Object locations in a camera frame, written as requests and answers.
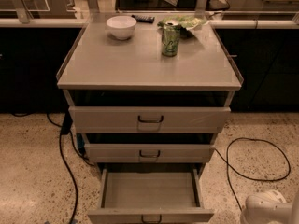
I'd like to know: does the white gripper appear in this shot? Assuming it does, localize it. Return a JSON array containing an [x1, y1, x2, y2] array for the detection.
[[240, 189, 292, 224]]

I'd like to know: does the grey bottom drawer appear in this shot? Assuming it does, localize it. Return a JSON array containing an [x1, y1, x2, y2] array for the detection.
[[88, 164, 214, 224]]

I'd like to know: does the grey drawer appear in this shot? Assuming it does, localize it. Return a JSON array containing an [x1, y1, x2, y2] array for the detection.
[[69, 106, 231, 133], [88, 164, 214, 224], [85, 144, 214, 163]]

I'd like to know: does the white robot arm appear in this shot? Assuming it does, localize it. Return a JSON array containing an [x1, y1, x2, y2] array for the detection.
[[240, 189, 299, 224]]

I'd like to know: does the grey drawer cabinet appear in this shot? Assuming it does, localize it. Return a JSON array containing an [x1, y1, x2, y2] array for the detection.
[[56, 12, 245, 224]]

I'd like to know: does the grey middle drawer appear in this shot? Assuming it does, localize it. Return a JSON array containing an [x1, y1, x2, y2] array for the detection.
[[85, 144, 214, 163]]

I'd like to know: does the grey top drawer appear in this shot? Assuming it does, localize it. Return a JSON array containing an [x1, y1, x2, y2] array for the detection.
[[69, 106, 231, 133]]

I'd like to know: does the green soda can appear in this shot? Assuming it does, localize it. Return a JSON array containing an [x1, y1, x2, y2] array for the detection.
[[162, 20, 181, 57]]

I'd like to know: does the green chip bag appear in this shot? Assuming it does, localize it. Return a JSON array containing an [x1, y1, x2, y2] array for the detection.
[[157, 15, 207, 31]]

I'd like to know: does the black remote control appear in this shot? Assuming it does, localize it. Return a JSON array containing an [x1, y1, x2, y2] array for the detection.
[[132, 15, 155, 24]]

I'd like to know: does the white ceramic bowl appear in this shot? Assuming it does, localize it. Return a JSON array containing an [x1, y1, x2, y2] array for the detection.
[[107, 16, 137, 40]]

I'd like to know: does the black cable left floor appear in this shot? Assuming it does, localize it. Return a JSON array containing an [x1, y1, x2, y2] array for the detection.
[[46, 112, 94, 224]]

